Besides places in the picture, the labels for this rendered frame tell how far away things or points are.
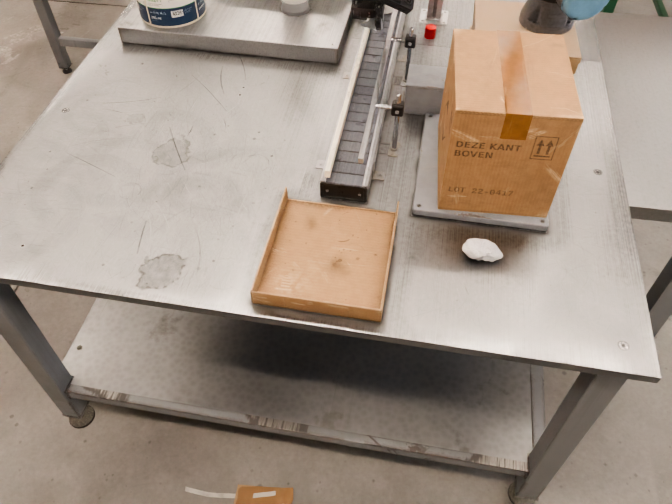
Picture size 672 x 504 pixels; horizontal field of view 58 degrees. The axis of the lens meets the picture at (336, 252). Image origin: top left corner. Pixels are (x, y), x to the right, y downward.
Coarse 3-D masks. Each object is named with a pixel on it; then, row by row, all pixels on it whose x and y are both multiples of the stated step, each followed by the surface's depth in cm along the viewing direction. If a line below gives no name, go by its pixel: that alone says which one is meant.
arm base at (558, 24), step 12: (528, 0) 169; (540, 0) 165; (552, 0) 163; (528, 12) 169; (540, 12) 166; (552, 12) 165; (528, 24) 170; (540, 24) 168; (552, 24) 167; (564, 24) 167
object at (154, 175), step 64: (448, 0) 201; (512, 0) 201; (128, 64) 176; (192, 64) 176; (256, 64) 176; (320, 64) 176; (64, 128) 157; (128, 128) 157; (192, 128) 157; (256, 128) 157; (320, 128) 157; (384, 128) 157; (0, 192) 142; (64, 192) 142; (128, 192) 142; (192, 192) 142; (256, 192) 142; (384, 192) 142; (576, 192) 142; (0, 256) 129; (64, 256) 129; (128, 256) 129; (192, 256) 129; (256, 256) 129; (448, 256) 129; (512, 256) 129; (576, 256) 129; (256, 320) 120; (320, 320) 119; (384, 320) 119; (448, 320) 119; (512, 320) 119; (576, 320) 119; (640, 320) 119
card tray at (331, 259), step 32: (288, 224) 135; (320, 224) 135; (352, 224) 135; (384, 224) 135; (288, 256) 129; (320, 256) 129; (352, 256) 129; (384, 256) 129; (256, 288) 122; (288, 288) 123; (320, 288) 123; (352, 288) 123; (384, 288) 119
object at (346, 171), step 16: (384, 16) 184; (384, 32) 178; (368, 48) 173; (368, 64) 168; (368, 80) 163; (384, 80) 163; (352, 96) 158; (368, 96) 158; (352, 112) 153; (368, 112) 153; (352, 128) 149; (352, 144) 145; (368, 144) 145; (336, 160) 142; (352, 160) 142; (336, 176) 138; (352, 176) 138
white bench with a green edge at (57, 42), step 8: (32, 0) 288; (40, 0) 288; (40, 8) 291; (48, 8) 293; (40, 16) 294; (48, 16) 294; (48, 24) 297; (56, 24) 301; (48, 32) 300; (56, 32) 302; (48, 40) 304; (56, 40) 303; (64, 40) 304; (72, 40) 303; (80, 40) 303; (88, 40) 303; (96, 40) 303; (56, 48) 307; (64, 48) 310; (56, 56) 311; (64, 56) 311; (64, 64) 314; (64, 72) 318
